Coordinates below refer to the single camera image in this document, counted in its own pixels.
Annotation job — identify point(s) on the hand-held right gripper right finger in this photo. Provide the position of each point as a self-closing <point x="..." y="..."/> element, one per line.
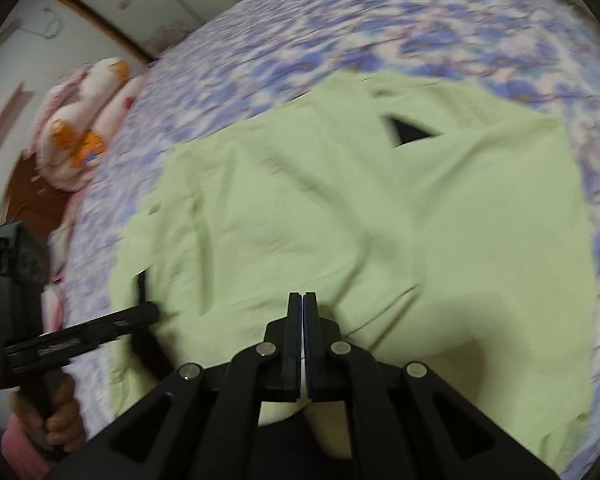
<point x="314" y="340"/>

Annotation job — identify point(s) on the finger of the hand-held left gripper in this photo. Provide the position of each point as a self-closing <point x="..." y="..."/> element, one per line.
<point x="122" y="322"/>

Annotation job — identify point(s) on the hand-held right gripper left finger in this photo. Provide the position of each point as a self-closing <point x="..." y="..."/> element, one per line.
<point x="295" y="340"/>

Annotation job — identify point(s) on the light green and black jacket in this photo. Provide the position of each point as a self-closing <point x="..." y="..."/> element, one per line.
<point x="330" y="185"/>

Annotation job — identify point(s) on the person's left forearm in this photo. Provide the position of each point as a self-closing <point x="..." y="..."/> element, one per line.
<point x="20" y="455"/>

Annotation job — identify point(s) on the person's left hand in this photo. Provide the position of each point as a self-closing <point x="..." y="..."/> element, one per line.
<point x="65" y="422"/>

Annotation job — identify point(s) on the brown wooden headboard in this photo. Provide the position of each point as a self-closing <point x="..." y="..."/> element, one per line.
<point x="30" y="195"/>

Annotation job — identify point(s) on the pink printed pillow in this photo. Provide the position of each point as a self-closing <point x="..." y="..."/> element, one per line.
<point x="80" y="110"/>

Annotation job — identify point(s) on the floral blue bedsheet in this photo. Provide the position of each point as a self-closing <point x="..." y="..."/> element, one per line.
<point x="380" y="20"/>

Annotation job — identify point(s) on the floral panel wardrobe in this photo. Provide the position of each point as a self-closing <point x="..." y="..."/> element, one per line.
<point x="180" y="0"/>

